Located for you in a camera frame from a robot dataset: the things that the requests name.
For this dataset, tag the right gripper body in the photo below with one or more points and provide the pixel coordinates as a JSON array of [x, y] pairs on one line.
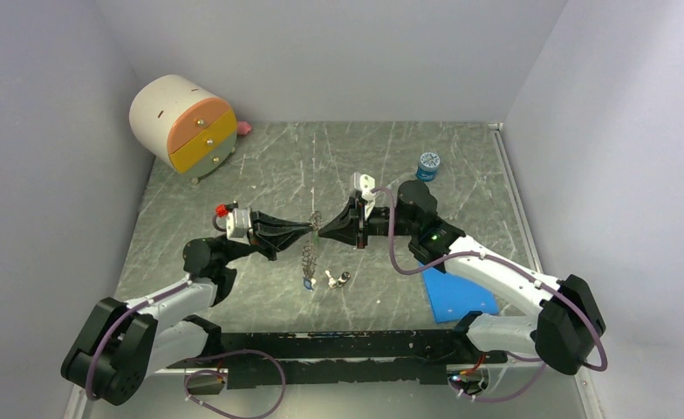
[[378, 223]]

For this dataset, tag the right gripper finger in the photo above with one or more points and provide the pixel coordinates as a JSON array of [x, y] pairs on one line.
[[356, 240], [347, 224]]

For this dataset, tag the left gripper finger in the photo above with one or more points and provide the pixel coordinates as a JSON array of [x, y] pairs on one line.
[[269, 244], [270, 226]]

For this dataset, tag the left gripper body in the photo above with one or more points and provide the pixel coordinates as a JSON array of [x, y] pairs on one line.
[[235, 250]]

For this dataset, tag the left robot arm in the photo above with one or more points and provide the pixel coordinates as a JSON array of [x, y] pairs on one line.
[[171, 313]]

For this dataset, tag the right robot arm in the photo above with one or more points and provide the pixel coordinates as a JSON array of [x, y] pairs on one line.
[[559, 322]]

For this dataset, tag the black white key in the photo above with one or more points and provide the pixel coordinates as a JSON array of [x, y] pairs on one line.
[[339, 281]]

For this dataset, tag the blue small jar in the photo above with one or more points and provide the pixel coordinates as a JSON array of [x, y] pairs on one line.
[[428, 166]]

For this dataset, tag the pink small object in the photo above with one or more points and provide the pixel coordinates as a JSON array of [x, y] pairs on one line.
[[243, 128]]

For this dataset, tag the round mini drawer cabinet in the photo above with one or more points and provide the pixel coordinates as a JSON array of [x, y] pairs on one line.
[[184, 125]]

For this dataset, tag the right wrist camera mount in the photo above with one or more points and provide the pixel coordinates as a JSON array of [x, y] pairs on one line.
[[364, 184]]

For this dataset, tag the side aluminium rail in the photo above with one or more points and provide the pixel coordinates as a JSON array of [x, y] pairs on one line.
[[495, 130]]

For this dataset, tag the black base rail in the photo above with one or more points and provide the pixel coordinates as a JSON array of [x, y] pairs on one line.
[[427, 356]]

